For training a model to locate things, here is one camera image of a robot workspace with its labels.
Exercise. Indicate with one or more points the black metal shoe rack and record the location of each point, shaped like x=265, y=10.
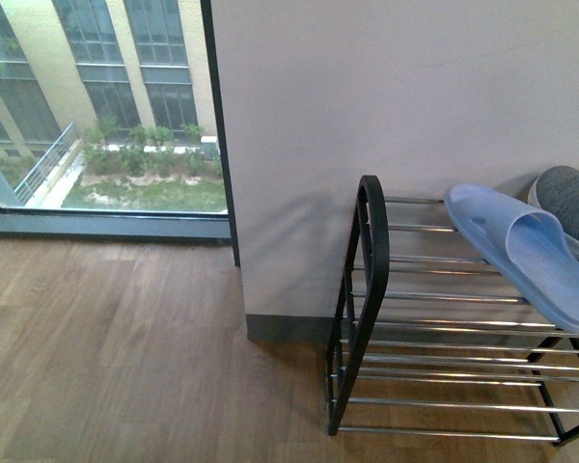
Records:
x=430, y=339

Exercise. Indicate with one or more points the grey knit sneaker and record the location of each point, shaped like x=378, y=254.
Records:
x=556, y=190

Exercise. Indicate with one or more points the left floor window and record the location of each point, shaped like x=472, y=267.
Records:
x=110, y=122

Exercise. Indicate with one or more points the light blue slide sandal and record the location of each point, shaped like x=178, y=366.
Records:
x=526, y=244

